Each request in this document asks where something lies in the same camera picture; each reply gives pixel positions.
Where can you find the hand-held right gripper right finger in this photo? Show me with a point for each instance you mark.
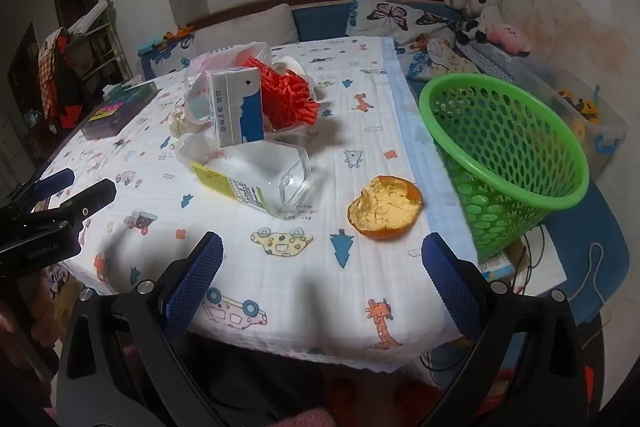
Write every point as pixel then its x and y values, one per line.
pixel 450 287

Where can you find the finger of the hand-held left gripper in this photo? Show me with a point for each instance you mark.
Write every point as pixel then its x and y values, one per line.
pixel 54 181
pixel 92 199

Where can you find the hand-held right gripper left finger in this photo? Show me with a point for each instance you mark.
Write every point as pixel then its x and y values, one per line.
pixel 199 278

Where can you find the green plastic basket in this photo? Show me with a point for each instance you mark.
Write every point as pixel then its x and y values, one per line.
pixel 505 167

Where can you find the black box with colourful print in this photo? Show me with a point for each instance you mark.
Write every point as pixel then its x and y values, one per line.
pixel 117 112

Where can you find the orange peel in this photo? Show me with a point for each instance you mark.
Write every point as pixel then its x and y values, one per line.
pixel 382 209

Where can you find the clear plastic bottle yellow label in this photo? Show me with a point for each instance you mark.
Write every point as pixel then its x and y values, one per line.
pixel 250 179

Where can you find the metal rack with clothes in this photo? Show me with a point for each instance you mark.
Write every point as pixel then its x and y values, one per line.
pixel 65 67

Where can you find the crumpled tissue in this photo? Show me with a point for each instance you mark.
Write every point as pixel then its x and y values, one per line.
pixel 180 123

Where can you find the clear plastic bag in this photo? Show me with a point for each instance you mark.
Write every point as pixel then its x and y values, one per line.
pixel 200 77

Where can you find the teal toy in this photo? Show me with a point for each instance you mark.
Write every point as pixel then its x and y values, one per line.
pixel 150 47

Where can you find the white and blue milk carton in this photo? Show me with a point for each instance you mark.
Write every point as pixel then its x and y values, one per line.
pixel 235 109

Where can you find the orange toy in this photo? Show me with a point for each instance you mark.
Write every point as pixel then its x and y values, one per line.
pixel 180 32

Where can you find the red shredded ribbon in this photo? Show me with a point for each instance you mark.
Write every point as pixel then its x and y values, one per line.
pixel 287 94

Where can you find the yellow toy cars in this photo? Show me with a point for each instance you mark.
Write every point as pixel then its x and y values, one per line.
pixel 580 104

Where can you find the white pillow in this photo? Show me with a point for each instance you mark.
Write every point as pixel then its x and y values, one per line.
pixel 245 27

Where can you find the small butterfly print pillow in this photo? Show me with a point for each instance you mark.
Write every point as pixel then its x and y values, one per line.
pixel 435 57

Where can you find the pink plush toy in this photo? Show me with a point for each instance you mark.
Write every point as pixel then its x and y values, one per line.
pixel 510 38

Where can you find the black and white plush cow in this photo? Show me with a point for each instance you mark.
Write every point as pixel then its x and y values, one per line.
pixel 477 14

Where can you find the large butterfly print pillow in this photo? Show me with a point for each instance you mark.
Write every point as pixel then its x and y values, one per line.
pixel 390 17

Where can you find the blue cushion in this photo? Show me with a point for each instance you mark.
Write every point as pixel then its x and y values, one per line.
pixel 322 21

